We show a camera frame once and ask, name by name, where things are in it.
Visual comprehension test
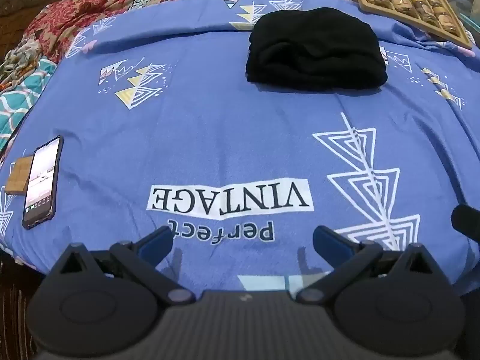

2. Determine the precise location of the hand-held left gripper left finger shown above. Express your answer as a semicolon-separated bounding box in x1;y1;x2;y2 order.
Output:
49;225;196;306

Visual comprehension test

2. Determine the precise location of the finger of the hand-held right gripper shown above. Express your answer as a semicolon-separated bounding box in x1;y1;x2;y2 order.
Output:
452;203;480;241

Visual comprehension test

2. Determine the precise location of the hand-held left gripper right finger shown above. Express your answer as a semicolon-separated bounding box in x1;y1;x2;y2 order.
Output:
296;225;437;304

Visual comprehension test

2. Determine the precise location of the black zippered pouch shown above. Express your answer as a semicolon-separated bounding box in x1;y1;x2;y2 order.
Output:
245;7;389;91

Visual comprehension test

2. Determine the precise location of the blue printed bedsheet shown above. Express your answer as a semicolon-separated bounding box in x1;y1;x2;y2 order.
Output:
0;0;480;297

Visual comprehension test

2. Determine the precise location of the black smartphone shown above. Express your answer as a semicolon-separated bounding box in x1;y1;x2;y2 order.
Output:
22;135;64;230

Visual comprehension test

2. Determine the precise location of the brown cardboard piece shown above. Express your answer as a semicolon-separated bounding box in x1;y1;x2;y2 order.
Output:
4;156;35;196

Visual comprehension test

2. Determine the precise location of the teal white patterned cloth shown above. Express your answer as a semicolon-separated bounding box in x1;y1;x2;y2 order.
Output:
0;56;57;151

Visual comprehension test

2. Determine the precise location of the floral scarf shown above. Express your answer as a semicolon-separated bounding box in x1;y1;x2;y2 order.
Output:
0;32;44;87

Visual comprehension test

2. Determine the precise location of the red floral patchwork blanket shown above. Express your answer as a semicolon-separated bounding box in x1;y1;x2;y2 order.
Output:
24;0;361;64

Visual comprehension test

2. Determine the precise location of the carved wooden headboard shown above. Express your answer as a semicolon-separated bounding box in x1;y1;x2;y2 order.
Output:
0;0;77;59

